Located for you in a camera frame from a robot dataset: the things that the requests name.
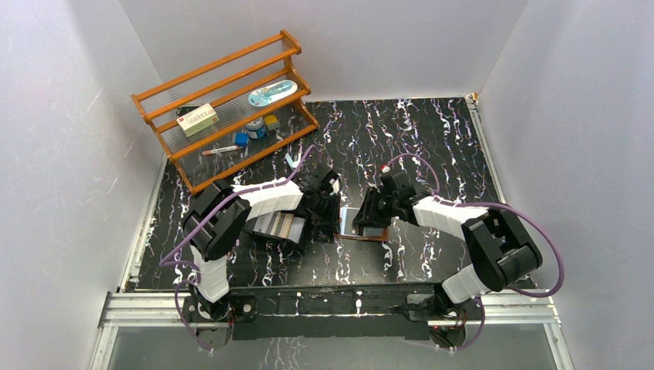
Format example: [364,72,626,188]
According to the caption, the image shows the blue oval blister pack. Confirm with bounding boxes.
[248,79,298,107]

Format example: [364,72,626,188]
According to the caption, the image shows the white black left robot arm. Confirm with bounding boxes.
[183,166,340,321]

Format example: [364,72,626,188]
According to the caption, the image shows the white red marker pen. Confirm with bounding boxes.
[201,145,240,156]

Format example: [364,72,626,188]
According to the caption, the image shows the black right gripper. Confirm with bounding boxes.
[353,186,399,228]

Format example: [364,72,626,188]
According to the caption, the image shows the blue small cube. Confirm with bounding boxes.
[234,133,250,147]

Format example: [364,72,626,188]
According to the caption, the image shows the blue white small jar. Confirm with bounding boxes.
[245,118,267,140]

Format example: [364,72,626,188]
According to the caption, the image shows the white blue stapler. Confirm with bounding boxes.
[285,153,298,170]

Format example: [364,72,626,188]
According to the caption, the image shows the white green carton box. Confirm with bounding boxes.
[176,103,218,137]

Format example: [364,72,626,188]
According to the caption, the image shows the stack of cards in box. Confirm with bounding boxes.
[252,212,306,244]

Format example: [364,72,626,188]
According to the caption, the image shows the orange wooden shelf rack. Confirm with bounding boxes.
[131,29,319,193]

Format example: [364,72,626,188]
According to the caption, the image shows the black card storage box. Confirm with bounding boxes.
[244,211,311,250]

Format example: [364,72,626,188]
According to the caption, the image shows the orange leather card holder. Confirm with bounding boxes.
[336,207,389,242]

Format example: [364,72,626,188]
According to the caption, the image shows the yellow grey small block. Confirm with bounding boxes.
[264,114,281,131]

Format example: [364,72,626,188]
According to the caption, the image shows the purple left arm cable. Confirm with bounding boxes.
[159,144,320,353]

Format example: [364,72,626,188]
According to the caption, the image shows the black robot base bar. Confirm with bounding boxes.
[181,283,471,345]

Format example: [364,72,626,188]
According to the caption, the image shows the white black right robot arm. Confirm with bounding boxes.
[352,171,542,319]

